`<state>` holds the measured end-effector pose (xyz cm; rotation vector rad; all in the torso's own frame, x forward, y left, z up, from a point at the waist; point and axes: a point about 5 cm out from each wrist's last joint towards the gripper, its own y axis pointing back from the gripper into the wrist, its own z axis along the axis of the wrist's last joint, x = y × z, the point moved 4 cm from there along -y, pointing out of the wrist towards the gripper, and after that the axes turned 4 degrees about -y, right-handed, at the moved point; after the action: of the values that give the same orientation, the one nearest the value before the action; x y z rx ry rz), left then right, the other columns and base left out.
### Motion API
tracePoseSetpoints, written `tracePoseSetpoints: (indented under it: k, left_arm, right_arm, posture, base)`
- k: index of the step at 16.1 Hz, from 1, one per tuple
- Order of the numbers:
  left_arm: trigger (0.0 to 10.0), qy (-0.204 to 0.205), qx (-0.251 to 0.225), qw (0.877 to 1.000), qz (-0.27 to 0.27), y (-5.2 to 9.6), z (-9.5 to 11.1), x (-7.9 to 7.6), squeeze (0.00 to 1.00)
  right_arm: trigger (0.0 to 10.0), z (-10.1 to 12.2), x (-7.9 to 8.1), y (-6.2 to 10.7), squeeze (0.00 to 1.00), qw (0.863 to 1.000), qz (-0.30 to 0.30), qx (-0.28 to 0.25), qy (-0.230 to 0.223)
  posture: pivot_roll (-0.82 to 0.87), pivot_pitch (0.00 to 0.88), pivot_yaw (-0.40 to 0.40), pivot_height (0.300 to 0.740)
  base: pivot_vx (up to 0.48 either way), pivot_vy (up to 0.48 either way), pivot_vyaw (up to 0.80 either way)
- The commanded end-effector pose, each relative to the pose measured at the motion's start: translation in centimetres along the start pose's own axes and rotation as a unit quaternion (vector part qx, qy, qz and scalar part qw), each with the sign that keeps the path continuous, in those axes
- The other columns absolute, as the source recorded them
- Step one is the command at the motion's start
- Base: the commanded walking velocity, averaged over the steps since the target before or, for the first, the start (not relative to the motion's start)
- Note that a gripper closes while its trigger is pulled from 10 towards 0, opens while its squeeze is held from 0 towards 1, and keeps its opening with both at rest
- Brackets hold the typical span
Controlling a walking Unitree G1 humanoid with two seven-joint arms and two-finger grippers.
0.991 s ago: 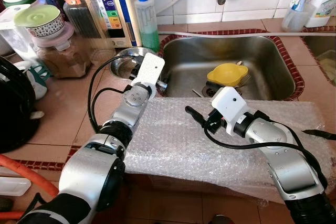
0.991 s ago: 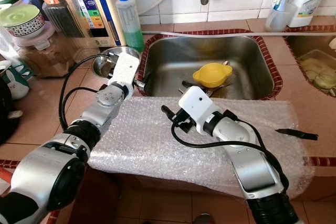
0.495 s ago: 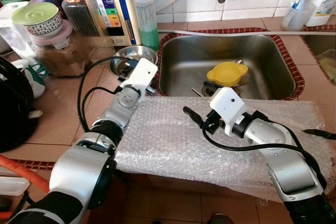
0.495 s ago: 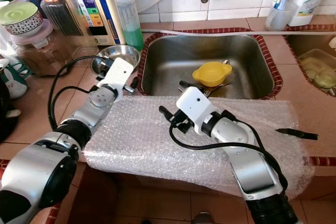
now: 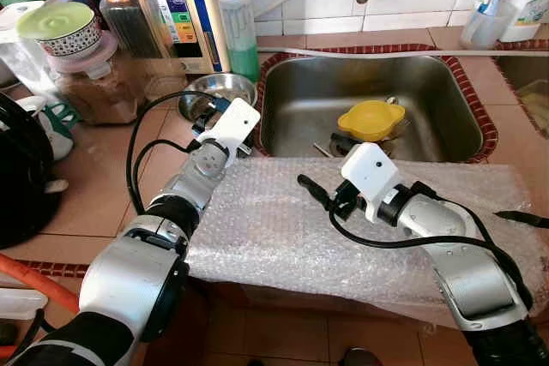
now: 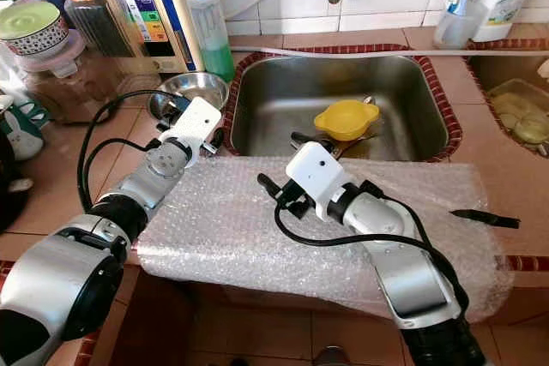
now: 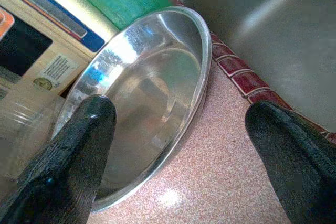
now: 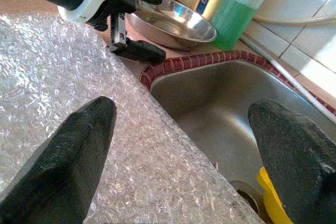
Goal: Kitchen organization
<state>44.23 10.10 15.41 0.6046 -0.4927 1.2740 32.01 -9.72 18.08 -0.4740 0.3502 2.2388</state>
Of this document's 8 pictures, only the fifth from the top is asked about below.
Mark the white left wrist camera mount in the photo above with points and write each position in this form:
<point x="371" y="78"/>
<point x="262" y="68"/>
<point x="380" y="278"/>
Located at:
<point x="232" y="126"/>

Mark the dark robot foot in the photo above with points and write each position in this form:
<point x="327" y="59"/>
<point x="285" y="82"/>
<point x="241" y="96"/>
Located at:
<point x="362" y="357"/>

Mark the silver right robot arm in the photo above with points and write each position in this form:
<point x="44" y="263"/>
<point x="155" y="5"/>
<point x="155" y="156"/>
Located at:
<point x="463" y="272"/>

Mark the patterned bowl green lid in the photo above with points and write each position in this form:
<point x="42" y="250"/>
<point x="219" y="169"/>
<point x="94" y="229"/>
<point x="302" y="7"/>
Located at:
<point x="60" y="32"/>

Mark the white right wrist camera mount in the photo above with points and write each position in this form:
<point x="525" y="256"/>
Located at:
<point x="369" y="177"/>

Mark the green dish soap bottle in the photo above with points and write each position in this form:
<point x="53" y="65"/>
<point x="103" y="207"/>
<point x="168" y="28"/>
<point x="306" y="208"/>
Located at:
<point x="238" y="36"/>

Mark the clear plastic container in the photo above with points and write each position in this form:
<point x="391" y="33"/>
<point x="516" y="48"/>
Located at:
<point x="17" y="57"/>

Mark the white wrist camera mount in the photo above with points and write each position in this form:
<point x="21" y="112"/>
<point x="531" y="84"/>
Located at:
<point x="232" y="126"/>
<point x="369" y="177"/>

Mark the white blue water purifier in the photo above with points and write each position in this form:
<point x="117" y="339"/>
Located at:
<point x="184" y="6"/>

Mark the steel sink basin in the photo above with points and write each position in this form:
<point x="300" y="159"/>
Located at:
<point x="300" y="100"/>
<point x="515" y="70"/>

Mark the black electric kettle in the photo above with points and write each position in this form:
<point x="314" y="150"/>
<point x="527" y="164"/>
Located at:
<point x="21" y="177"/>

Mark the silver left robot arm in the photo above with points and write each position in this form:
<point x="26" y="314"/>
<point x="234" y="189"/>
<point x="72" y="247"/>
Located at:
<point x="129" y="272"/>

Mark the black plastic strip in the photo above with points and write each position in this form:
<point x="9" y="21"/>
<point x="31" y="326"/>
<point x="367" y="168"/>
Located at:
<point x="523" y="218"/>

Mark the glass dish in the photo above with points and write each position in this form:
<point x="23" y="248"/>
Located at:
<point x="536" y="104"/>

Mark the clear jar orange lid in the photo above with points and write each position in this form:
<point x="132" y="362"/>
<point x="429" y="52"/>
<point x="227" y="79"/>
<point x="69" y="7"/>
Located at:
<point x="133" y="27"/>

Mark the clear bubble wrap sheet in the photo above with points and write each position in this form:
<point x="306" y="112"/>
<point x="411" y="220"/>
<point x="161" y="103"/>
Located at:
<point x="283" y="229"/>

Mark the small steel bowl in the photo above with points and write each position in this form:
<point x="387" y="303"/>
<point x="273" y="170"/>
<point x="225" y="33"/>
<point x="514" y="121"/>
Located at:
<point x="223" y="85"/>

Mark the clear plastic cup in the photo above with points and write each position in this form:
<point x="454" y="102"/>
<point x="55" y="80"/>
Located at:
<point x="485" y="32"/>

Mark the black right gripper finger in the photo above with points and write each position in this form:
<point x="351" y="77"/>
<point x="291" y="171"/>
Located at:
<point x="346" y="143"/>
<point x="314" y="187"/>

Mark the white plastic stick lighter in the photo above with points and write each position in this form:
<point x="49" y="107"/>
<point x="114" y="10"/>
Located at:
<point x="17" y="302"/>

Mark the brown powder jar pink lid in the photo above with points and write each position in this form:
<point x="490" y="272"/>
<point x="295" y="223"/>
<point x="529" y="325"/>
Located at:
<point x="94" y="87"/>

